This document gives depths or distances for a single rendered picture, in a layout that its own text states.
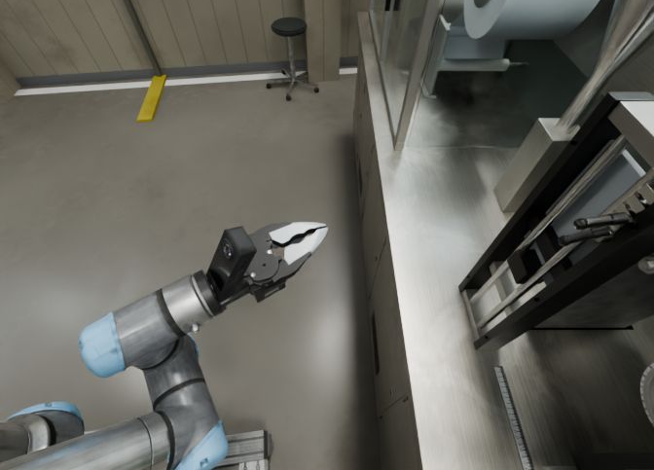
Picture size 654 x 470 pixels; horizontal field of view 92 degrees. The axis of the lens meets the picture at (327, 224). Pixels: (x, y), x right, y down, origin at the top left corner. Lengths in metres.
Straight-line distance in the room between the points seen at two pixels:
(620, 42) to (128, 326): 0.94
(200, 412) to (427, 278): 0.60
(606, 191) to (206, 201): 2.12
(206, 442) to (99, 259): 1.92
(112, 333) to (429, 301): 0.66
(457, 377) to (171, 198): 2.09
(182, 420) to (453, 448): 0.51
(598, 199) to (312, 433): 1.41
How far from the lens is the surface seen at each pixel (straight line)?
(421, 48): 1.00
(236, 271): 0.43
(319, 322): 1.75
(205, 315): 0.48
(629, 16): 0.85
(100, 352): 0.50
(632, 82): 1.21
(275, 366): 1.71
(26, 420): 0.75
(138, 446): 0.49
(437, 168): 1.15
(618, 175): 0.55
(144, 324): 0.48
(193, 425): 0.53
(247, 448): 1.45
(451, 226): 1.00
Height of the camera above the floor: 1.65
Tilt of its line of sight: 54 degrees down
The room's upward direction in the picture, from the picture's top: straight up
